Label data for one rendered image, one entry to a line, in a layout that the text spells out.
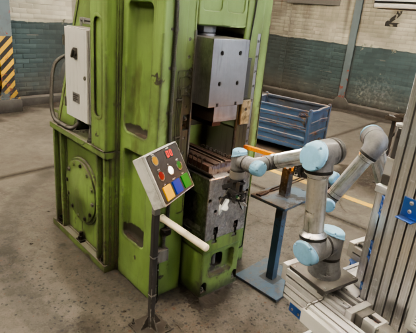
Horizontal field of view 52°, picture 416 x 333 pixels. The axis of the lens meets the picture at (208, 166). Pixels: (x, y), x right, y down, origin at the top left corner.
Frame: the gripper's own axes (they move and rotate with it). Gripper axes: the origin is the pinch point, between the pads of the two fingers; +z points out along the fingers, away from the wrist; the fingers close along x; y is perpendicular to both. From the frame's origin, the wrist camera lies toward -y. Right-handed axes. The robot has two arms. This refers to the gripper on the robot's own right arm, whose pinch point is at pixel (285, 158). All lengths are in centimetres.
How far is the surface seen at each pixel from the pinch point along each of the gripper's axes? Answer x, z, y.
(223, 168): -9.5, 41.9, 17.6
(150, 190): -82, 21, 9
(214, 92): -23, 41, -34
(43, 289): -110, 110, 109
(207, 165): -22, 44, 14
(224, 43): -18, 40, -62
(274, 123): 298, 250, 73
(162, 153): -68, 30, -6
